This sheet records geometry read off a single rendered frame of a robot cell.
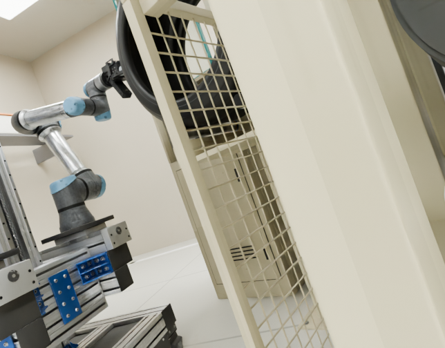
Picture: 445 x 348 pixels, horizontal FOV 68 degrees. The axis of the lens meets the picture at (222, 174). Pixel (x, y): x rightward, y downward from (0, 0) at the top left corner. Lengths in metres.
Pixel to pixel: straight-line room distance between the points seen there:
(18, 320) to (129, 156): 4.31
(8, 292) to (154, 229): 4.25
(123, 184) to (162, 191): 0.70
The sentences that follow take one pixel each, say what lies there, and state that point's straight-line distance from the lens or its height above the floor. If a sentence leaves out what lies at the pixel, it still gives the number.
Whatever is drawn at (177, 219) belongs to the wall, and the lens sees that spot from 5.05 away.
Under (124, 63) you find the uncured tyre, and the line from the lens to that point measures 1.28.
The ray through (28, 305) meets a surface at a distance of 1.21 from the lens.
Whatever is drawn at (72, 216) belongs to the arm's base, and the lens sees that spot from 1.56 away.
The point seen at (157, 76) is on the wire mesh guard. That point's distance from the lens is 0.47.
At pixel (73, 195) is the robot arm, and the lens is 1.57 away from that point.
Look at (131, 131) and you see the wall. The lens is 5.28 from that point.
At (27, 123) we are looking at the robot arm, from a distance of 1.73.
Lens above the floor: 0.70
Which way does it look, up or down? 1 degrees up
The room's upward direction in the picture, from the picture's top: 20 degrees counter-clockwise
